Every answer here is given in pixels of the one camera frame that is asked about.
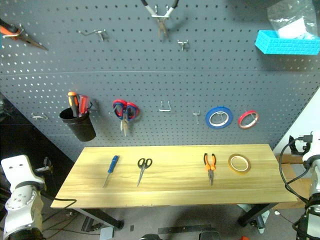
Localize red handled screwdriver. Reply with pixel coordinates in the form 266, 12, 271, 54
77, 94, 90, 118

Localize red blue handled scissors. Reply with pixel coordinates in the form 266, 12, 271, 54
111, 99, 140, 137

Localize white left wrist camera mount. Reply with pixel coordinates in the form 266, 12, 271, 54
0, 154, 45, 187

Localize clear plastic bag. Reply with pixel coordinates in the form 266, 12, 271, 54
266, 0, 320, 40

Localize blue handled screwdriver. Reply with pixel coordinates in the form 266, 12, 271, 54
102, 155, 120, 189

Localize grey metal pegboard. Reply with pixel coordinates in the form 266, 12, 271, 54
0, 0, 320, 163

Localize black table leg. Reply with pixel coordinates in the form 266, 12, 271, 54
237, 203, 279, 227
71, 207, 125, 230

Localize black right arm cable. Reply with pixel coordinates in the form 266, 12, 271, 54
278, 134, 314, 204

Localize black flat floor bar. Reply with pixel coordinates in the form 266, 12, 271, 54
157, 224, 212, 235

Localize brown wooden board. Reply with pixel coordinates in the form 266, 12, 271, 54
274, 154, 312, 210

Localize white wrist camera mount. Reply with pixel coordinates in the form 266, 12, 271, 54
309, 131, 320, 157
0, 154, 45, 187

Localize screwdrivers in cup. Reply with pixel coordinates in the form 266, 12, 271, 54
67, 91, 79, 118

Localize white handled pliers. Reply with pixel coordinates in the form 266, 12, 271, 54
140, 0, 180, 40

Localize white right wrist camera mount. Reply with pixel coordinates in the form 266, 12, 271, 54
309, 131, 320, 157

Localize red tape roll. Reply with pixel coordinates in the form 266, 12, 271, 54
237, 110, 260, 130

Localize dark rounded shape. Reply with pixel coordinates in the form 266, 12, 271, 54
139, 233, 163, 240

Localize orange handled needle-nose pliers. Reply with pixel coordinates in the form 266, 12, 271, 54
203, 152, 217, 187

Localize orange black needle-nose pliers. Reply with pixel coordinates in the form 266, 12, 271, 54
0, 18, 49, 52

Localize black handled scissors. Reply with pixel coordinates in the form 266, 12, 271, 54
136, 157, 153, 188

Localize black cup holder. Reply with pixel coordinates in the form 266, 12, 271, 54
58, 106, 97, 142

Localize blue plastic basket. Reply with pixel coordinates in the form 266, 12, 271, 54
254, 29, 320, 56

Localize grey floor box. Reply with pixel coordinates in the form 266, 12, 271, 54
99, 226, 115, 240

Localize blue tape roll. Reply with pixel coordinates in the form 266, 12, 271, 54
205, 105, 234, 130

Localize yellow tape roll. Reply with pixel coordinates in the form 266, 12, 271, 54
227, 153, 252, 175

